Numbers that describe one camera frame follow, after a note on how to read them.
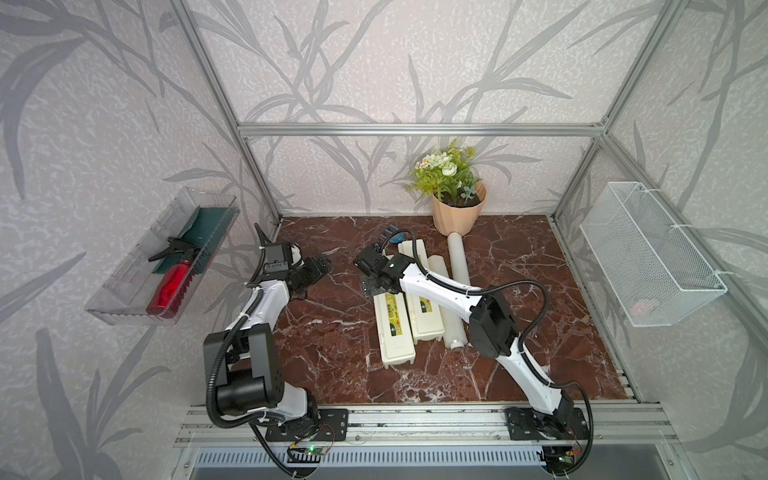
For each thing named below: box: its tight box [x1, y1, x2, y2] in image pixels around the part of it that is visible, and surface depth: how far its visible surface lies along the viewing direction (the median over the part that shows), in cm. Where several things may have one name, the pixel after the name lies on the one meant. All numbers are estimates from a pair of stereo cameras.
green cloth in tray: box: [152, 206, 240, 274], surface depth 72 cm
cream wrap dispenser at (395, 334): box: [373, 292, 417, 369], surface depth 83 cm
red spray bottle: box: [146, 237, 201, 318], surface depth 61 cm
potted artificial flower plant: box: [406, 138, 487, 236], surface depth 103 cm
